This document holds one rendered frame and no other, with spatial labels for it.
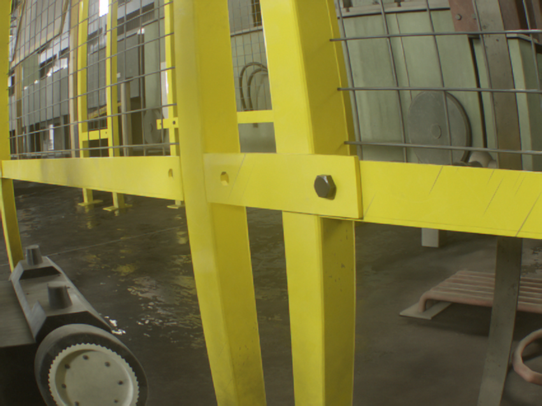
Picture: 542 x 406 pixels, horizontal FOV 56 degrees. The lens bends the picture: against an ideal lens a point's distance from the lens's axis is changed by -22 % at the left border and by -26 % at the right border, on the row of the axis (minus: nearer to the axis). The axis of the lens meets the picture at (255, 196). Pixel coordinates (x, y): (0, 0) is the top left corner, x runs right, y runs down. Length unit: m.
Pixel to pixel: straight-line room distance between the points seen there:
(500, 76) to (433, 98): 1.84
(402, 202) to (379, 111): 2.23
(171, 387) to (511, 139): 0.77
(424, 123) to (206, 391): 1.70
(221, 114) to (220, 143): 0.03
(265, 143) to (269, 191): 2.69
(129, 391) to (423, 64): 1.96
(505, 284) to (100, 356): 0.60
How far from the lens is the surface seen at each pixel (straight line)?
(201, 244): 0.71
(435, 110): 2.47
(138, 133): 4.67
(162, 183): 0.76
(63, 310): 0.95
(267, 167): 0.60
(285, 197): 0.58
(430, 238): 1.96
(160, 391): 1.11
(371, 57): 2.72
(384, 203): 0.51
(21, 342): 0.94
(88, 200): 3.77
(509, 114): 0.64
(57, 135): 12.34
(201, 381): 1.14
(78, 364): 0.91
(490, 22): 0.65
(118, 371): 0.92
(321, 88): 0.57
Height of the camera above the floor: 0.49
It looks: 9 degrees down
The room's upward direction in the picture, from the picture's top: 5 degrees counter-clockwise
